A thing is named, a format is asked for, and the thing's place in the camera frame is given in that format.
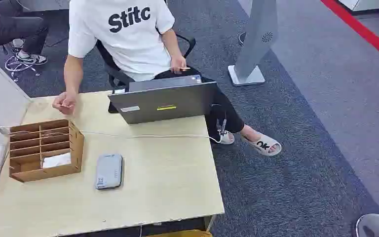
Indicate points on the black office chair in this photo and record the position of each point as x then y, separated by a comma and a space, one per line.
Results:
112, 68

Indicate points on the person's left hand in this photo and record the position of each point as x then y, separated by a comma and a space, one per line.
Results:
178, 62

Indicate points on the grey card reader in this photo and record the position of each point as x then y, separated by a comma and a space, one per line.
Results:
108, 171

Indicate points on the beige sandal with print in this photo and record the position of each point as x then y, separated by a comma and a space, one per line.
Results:
263, 144

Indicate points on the person's right hand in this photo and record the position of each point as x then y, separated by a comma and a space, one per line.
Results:
66, 104

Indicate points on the grey laptop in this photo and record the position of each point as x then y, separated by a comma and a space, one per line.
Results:
166, 104

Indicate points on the red floor tape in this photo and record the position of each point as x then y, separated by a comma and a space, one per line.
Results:
362, 31

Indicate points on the thin card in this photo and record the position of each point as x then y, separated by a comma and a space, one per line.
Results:
186, 68
62, 105

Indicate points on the person in white shirt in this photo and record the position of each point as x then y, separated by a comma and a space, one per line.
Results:
127, 42

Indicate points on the white furniture base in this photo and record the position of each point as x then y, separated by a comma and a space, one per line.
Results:
362, 5

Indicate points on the wooden card box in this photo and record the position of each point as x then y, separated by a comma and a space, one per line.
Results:
75, 144

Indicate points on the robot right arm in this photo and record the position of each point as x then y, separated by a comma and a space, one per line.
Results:
377, 226

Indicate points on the black round object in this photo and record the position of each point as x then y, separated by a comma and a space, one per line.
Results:
241, 37

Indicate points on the person in dark clothes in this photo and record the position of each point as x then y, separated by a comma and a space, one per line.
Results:
9, 27

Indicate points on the white box panel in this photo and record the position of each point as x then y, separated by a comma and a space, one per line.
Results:
0, 95

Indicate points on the white card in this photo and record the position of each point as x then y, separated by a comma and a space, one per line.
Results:
56, 160

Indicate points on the grey pillar stand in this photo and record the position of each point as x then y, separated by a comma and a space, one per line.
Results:
256, 36

